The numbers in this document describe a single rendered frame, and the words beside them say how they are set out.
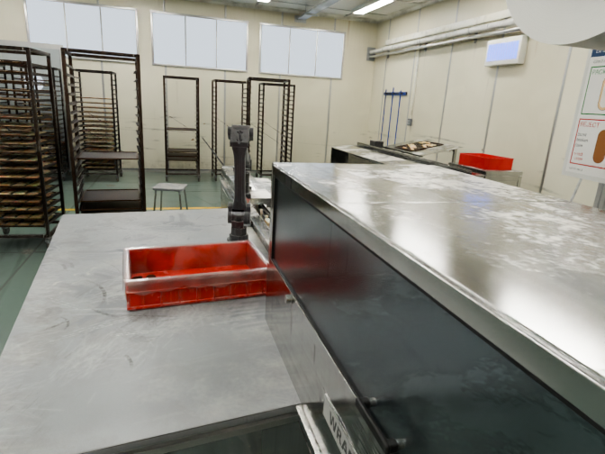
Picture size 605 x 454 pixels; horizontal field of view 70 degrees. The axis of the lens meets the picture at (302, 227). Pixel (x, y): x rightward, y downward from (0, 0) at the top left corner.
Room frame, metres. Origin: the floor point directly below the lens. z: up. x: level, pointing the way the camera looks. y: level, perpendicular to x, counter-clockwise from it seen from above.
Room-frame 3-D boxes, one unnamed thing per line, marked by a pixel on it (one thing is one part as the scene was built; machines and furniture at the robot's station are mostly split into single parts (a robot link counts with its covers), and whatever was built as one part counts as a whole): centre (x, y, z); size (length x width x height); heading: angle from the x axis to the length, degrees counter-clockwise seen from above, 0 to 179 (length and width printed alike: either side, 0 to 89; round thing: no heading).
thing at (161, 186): (4.93, 1.56, 0.23); 0.36 x 0.36 x 0.46; 4
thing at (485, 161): (5.14, -2.10, 0.93); 0.51 x 0.36 x 0.13; 21
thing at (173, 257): (1.42, 0.37, 0.87); 0.49 x 0.34 x 0.10; 113
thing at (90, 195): (4.00, 1.83, 0.89); 0.60 x 0.59 x 1.78; 112
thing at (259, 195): (3.06, 0.45, 0.89); 1.25 x 0.18 x 0.09; 17
